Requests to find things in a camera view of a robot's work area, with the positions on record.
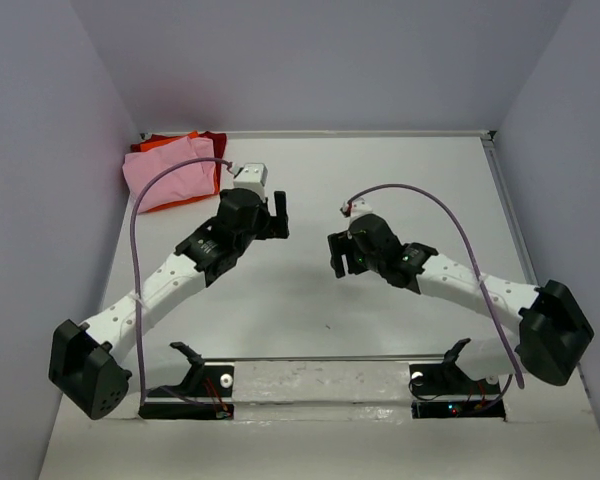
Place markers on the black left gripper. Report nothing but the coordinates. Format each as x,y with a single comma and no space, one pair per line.
271,227

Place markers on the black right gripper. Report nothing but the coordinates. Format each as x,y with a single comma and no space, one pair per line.
340,243

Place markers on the pink t shirt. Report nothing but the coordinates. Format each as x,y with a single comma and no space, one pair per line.
140,168

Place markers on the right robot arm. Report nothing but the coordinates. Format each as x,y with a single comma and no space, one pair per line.
542,329

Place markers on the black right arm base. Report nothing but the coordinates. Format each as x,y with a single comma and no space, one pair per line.
442,391

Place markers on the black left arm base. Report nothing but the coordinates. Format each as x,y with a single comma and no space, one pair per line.
204,393

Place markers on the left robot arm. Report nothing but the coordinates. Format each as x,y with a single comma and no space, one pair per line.
86,360

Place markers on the orange folded t shirt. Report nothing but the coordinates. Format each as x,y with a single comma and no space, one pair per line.
189,185

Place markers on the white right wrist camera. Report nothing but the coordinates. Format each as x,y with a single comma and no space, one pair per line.
355,208

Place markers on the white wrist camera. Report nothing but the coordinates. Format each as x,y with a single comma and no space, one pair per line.
355,208
252,177

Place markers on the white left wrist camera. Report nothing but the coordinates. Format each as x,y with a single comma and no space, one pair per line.
252,177

